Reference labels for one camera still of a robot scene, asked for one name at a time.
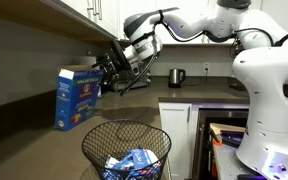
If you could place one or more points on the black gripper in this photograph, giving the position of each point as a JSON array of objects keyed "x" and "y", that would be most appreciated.
[{"x": 112, "y": 65}]

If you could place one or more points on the blue snack box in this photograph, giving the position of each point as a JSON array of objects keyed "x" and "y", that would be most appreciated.
[{"x": 79, "y": 100}]

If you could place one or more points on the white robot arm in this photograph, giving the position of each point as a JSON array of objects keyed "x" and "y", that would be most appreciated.
[{"x": 270, "y": 93}]

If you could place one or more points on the silver toaster oven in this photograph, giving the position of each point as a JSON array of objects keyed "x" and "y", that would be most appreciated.
[{"x": 139, "y": 81}]

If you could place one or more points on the black electric kettle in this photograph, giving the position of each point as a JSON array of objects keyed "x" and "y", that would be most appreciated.
[{"x": 175, "y": 78}]

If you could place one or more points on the blue white snack pouch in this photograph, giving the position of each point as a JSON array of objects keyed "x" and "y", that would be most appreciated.
[
  {"x": 147, "y": 171},
  {"x": 115, "y": 163},
  {"x": 140, "y": 157}
]

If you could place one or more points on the white lower cabinet door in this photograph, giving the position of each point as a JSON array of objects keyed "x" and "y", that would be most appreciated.
[{"x": 174, "y": 140}]

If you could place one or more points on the black orange bar clamp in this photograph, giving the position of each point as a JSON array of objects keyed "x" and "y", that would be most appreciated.
[{"x": 216, "y": 138}]

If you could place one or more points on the light wooden board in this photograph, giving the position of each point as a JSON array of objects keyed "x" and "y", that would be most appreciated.
[{"x": 230, "y": 127}]

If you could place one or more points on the white upper wall cabinets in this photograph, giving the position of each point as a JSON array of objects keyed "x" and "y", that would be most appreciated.
[{"x": 107, "y": 16}]

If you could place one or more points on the white kettle wall outlet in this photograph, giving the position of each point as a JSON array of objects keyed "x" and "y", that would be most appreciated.
[{"x": 206, "y": 67}]

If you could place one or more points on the white corner wall cabinets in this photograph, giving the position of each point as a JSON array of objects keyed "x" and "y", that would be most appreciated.
[{"x": 187, "y": 13}]

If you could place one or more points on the white perforated base plate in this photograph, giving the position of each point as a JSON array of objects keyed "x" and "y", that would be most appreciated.
[{"x": 227, "y": 163}]

